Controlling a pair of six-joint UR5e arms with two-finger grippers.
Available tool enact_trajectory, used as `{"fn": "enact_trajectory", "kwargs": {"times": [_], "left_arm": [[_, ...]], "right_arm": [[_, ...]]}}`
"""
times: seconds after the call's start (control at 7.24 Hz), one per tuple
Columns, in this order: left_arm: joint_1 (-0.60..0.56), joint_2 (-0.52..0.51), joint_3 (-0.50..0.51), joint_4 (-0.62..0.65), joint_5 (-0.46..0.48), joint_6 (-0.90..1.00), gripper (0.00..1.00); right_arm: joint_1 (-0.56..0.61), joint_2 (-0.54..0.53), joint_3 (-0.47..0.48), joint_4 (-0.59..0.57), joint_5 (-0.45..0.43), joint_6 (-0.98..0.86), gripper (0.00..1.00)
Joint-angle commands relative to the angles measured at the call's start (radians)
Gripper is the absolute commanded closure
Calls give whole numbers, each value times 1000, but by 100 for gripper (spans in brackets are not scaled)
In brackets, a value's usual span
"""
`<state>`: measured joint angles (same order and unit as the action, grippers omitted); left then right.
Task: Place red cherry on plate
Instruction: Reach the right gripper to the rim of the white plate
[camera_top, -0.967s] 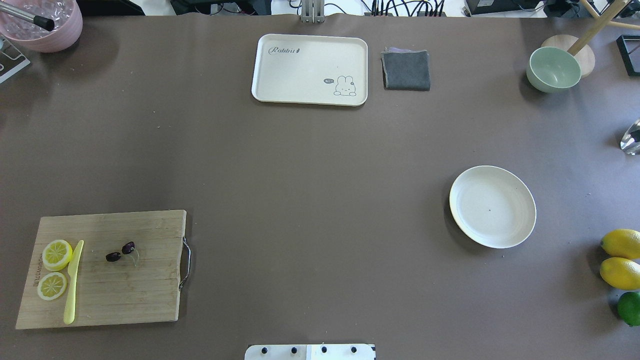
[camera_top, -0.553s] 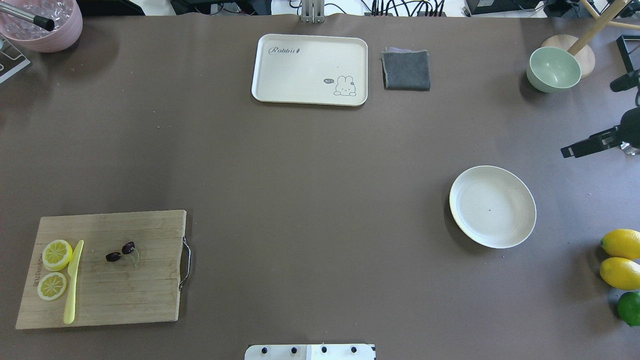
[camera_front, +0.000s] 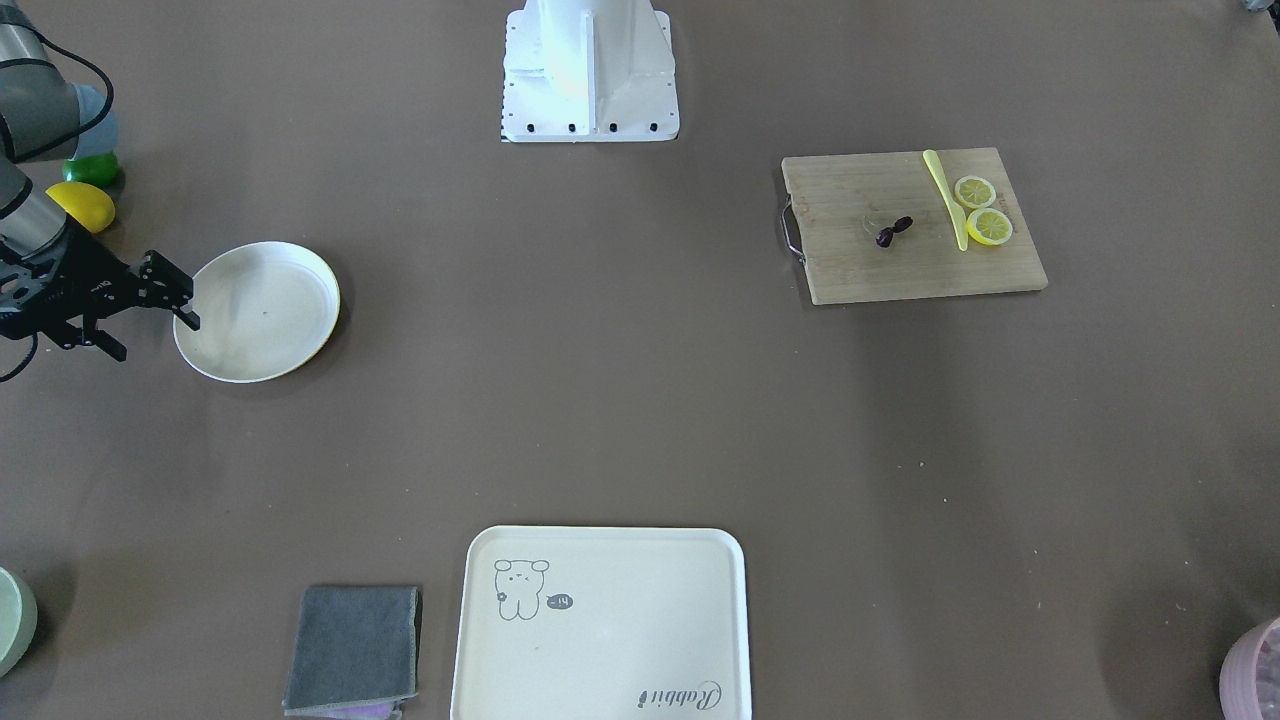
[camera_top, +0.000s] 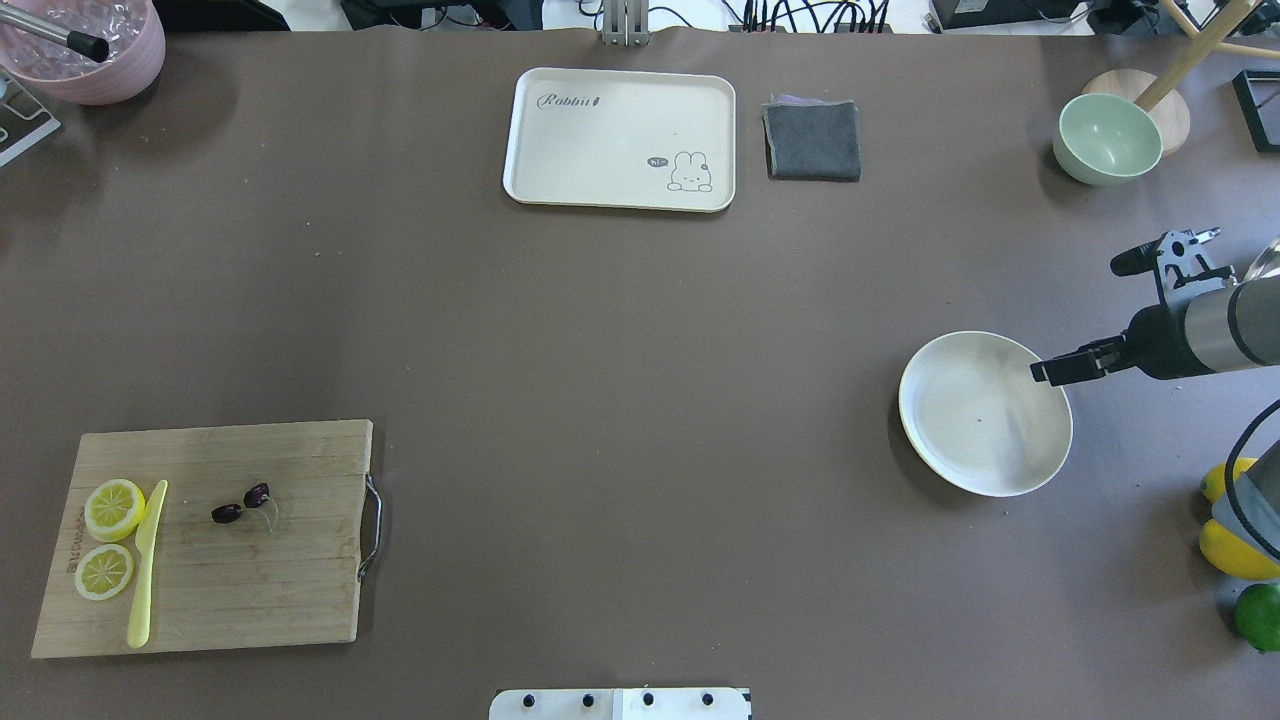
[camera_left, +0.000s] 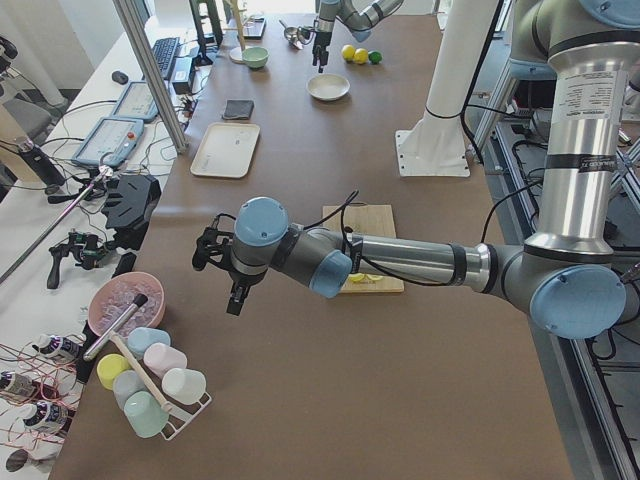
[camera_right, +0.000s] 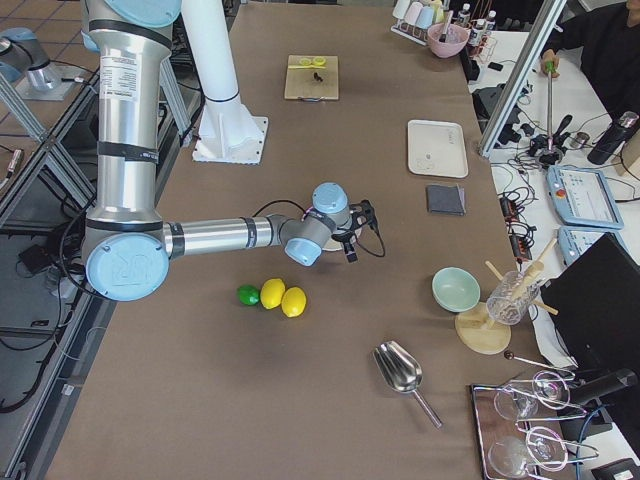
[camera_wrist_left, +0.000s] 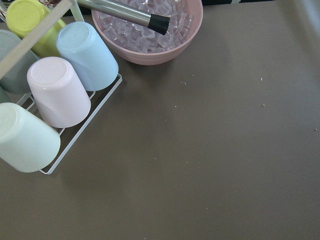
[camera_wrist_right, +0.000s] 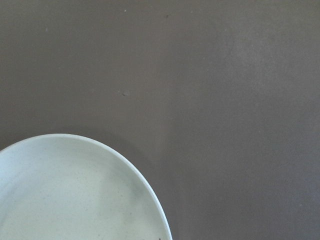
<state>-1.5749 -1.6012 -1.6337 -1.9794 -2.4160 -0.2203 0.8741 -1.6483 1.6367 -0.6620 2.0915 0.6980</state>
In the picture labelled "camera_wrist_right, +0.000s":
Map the cream round plate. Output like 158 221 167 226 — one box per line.
0 134 172 240

